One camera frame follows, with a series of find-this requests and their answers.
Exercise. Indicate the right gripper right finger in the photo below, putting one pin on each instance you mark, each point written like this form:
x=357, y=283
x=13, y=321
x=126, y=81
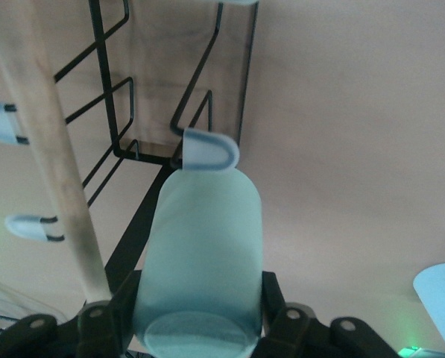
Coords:
x=285, y=324

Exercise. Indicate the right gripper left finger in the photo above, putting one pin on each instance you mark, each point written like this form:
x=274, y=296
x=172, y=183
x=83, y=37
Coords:
x=106, y=328

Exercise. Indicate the mint green plastic cup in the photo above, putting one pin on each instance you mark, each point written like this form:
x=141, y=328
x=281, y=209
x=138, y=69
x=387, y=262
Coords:
x=203, y=242

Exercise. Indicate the light blue plastic cup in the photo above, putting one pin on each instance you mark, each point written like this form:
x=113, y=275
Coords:
x=442, y=294

